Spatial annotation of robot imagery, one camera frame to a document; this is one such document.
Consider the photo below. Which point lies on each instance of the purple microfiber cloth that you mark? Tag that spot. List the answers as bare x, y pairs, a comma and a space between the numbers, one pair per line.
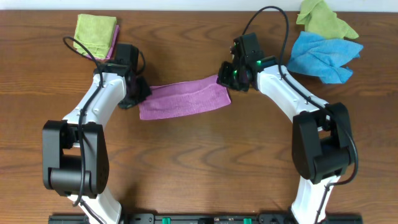
183, 99

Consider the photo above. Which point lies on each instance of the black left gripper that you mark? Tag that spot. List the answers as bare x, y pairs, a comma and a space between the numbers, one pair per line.
137, 92

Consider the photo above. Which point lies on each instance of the crumpled olive green cloth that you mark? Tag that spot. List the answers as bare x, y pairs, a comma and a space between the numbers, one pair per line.
318, 18

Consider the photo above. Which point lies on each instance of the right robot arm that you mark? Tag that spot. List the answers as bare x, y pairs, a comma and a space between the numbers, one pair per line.
322, 145

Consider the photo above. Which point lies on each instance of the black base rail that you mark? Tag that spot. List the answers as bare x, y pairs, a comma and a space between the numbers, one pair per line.
264, 218

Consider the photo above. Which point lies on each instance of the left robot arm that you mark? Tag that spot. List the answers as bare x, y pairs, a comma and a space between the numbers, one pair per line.
75, 159

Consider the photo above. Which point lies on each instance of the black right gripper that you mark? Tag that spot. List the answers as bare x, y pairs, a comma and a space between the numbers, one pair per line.
222, 77

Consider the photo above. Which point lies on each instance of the folded pink cloth under green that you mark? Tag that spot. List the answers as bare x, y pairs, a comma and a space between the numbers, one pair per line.
113, 42

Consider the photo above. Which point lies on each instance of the crumpled blue cloth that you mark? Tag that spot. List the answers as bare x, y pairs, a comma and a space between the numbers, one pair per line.
316, 56

